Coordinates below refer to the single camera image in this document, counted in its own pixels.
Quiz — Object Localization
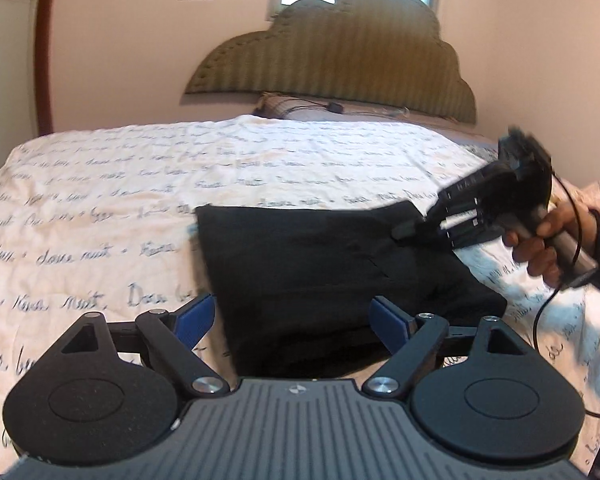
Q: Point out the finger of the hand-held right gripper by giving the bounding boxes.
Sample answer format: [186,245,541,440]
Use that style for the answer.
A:
[391,207,443,247]

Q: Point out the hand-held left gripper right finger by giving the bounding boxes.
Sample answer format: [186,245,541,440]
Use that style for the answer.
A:
[362,296,526,402]

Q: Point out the striped pillow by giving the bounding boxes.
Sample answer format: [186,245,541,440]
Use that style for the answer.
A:
[253,91,331,120]

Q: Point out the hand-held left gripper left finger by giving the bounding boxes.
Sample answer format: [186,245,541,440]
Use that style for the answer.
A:
[60,294,230,401]

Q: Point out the black cable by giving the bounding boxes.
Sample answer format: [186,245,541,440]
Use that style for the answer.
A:
[532,170,600,419]

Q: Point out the person's right hand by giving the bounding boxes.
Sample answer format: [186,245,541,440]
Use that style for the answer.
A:
[502,204,600,288]

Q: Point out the grey bed sheet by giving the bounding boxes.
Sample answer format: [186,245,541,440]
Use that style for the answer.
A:
[280,99,502,155]

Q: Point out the white script-printed blanket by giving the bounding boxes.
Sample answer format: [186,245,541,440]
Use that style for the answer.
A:
[0,114,600,480]

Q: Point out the black pants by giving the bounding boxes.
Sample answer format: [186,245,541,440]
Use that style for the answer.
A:
[195,200,508,382]

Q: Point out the olive cloud-shaped headboard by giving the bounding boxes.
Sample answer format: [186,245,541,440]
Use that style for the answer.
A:
[184,0,478,125]

